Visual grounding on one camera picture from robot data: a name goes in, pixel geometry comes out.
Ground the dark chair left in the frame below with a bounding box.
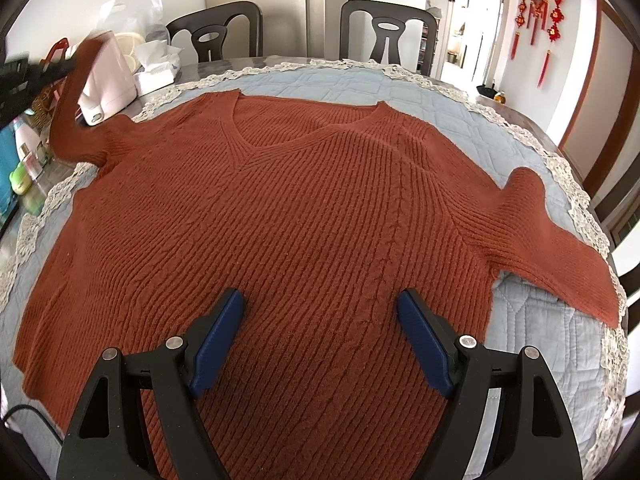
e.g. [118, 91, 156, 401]
[166, 1, 264, 63]

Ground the dark chair middle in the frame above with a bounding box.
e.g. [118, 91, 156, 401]
[340, 0, 438, 77]

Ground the white tissue box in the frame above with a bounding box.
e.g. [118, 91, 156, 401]
[134, 40, 181, 96]

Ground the rust orange knit sweater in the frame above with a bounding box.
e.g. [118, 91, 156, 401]
[13, 39, 620, 479]

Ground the pink white appliance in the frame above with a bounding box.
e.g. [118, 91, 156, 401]
[78, 32, 138, 126]

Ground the clear plastic bag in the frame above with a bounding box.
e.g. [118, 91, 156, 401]
[96, 0, 170, 42]

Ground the green bottle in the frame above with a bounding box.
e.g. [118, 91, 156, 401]
[9, 162, 32, 196]

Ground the blue quilted lace-edged mat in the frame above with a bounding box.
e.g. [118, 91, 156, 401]
[1, 58, 628, 478]

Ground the black cable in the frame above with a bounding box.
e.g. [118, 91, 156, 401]
[0, 404, 66, 446]

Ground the brown wooden door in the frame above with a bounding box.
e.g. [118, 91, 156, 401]
[560, 0, 639, 203]

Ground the dark chair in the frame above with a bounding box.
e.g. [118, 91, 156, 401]
[340, 0, 438, 77]
[166, 1, 264, 63]

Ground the red Chinese knot decoration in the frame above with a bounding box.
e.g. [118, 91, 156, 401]
[509, 0, 565, 62]

